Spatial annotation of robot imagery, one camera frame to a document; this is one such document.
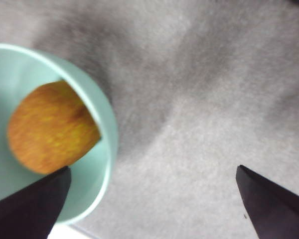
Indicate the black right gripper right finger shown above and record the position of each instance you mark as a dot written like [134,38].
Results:
[274,206]

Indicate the brown yellow kiwi fruit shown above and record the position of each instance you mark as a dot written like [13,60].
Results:
[52,129]

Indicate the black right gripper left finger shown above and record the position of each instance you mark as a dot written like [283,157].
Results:
[27,206]

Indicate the teal ceramic bowl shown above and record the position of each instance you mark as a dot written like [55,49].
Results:
[94,179]

